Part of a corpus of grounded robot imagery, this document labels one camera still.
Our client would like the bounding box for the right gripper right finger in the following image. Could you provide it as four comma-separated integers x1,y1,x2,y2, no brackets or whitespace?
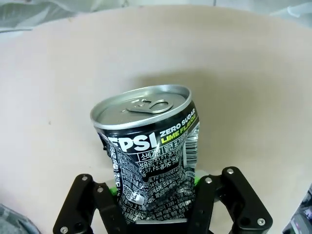
187,166,274,234

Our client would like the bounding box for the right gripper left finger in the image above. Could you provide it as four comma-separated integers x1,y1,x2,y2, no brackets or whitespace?
52,173,137,234

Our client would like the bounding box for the crushed black Pepsi can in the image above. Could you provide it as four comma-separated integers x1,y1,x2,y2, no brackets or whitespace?
89,84,201,222

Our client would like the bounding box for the clear plastic wrapper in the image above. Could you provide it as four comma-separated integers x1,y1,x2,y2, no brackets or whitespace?
0,0,78,34

